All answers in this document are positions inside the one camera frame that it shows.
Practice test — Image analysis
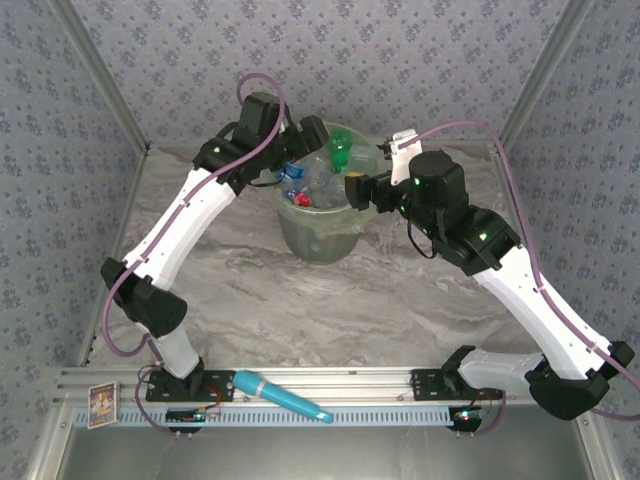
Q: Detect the right circuit board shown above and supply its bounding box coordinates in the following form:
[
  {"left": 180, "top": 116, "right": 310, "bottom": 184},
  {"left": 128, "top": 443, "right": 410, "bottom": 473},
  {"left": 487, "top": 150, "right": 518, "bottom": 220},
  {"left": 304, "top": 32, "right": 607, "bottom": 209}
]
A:
[{"left": 449, "top": 406, "right": 485, "bottom": 424}]

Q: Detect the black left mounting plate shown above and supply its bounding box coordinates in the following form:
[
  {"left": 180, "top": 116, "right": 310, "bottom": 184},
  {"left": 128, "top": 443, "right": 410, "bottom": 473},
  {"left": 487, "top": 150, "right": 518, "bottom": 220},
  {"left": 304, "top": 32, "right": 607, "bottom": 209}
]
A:
[{"left": 144, "top": 368, "right": 236, "bottom": 404}]

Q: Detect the small picture card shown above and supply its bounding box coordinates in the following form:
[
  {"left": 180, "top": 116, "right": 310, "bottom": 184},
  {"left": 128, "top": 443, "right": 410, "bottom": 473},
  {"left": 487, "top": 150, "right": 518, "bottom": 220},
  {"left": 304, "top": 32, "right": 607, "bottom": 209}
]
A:
[{"left": 87, "top": 381, "right": 121, "bottom": 430}]

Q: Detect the circuit board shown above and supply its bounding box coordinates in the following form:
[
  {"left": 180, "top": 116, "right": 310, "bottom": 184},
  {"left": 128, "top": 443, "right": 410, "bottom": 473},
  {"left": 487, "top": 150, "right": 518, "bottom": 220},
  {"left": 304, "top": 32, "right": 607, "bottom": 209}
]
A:
[
  {"left": 449, "top": 406, "right": 485, "bottom": 424},
  {"left": 166, "top": 407, "right": 221, "bottom": 424}
]

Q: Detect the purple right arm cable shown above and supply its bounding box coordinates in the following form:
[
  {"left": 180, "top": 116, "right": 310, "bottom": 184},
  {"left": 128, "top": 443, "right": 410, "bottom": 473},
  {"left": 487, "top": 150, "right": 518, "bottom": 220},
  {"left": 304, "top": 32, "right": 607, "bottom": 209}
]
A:
[{"left": 412, "top": 120, "right": 640, "bottom": 437}]

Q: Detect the aluminium frame post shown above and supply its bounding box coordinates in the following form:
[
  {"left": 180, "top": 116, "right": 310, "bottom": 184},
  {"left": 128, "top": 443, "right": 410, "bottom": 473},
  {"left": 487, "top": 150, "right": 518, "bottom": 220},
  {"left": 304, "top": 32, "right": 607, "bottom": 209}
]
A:
[
  {"left": 47, "top": 0, "right": 152, "bottom": 154},
  {"left": 494, "top": 0, "right": 599, "bottom": 151}
]

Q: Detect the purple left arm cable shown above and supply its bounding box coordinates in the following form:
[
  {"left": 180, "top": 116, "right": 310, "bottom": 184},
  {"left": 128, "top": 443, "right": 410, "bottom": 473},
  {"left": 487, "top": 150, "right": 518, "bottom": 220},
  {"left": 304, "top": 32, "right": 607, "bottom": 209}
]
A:
[{"left": 101, "top": 72, "right": 286, "bottom": 437}]

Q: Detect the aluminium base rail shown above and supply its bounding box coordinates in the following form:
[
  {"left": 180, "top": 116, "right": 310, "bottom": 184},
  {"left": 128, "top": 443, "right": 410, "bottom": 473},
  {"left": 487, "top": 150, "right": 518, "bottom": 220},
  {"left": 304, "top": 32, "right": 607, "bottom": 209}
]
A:
[{"left": 55, "top": 366, "right": 600, "bottom": 405}]

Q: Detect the black mounting plate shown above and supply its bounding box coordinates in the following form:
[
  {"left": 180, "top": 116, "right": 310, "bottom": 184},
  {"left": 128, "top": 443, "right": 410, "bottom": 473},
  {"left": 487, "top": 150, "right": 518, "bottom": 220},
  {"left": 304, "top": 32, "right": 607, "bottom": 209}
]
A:
[
  {"left": 410, "top": 368, "right": 504, "bottom": 401},
  {"left": 144, "top": 368, "right": 236, "bottom": 404}
]

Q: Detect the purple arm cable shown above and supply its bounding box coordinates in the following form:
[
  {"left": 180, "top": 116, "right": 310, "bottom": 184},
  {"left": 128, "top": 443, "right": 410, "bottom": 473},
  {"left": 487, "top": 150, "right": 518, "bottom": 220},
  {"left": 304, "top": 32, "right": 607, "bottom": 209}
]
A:
[
  {"left": 412, "top": 120, "right": 640, "bottom": 437},
  {"left": 101, "top": 72, "right": 286, "bottom": 437}
]

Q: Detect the blue slotted cable duct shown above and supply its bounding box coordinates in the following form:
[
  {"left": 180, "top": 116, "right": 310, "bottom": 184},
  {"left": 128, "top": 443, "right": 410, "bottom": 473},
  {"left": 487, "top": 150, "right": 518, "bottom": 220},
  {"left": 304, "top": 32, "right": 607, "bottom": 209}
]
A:
[{"left": 73, "top": 404, "right": 466, "bottom": 429}]

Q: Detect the grey metal tray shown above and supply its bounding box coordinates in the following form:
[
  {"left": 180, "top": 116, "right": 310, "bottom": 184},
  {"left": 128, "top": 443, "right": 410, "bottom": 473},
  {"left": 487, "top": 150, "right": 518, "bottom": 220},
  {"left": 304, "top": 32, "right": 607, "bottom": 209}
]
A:
[{"left": 52, "top": 422, "right": 601, "bottom": 480}]

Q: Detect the left circuit board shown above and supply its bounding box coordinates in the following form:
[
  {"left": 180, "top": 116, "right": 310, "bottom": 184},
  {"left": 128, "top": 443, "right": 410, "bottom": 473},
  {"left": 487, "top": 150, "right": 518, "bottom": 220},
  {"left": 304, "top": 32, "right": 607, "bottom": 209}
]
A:
[{"left": 166, "top": 407, "right": 221, "bottom": 424}]

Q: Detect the clear bottle white cap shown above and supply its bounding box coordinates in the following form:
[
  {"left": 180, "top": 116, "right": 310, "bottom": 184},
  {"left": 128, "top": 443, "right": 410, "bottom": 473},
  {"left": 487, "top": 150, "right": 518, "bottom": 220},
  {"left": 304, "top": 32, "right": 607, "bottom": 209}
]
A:
[{"left": 302, "top": 155, "right": 337, "bottom": 194}]

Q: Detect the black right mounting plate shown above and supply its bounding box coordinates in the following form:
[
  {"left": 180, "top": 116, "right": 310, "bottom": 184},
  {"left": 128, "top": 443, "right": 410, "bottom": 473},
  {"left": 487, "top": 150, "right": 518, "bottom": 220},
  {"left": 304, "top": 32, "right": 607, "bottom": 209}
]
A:
[{"left": 410, "top": 368, "right": 504, "bottom": 401}]

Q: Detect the teal blue cylindrical tool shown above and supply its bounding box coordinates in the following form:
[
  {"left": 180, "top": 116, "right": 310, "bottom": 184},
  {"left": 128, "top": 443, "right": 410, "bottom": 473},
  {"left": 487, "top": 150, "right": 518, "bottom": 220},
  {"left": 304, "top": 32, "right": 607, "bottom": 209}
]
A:
[{"left": 231, "top": 369, "right": 335, "bottom": 425}]

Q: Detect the green bottle orange cap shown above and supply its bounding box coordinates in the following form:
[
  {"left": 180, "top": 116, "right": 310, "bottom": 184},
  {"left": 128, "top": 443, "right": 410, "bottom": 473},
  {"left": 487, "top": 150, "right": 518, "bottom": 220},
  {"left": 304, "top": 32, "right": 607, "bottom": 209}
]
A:
[{"left": 327, "top": 128, "right": 352, "bottom": 174}]

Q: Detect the green plastic bin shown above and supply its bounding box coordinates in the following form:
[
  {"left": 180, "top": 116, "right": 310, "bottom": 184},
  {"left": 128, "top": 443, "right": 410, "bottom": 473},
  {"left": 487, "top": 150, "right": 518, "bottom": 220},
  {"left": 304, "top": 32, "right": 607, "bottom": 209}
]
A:
[{"left": 272, "top": 124, "right": 387, "bottom": 266}]

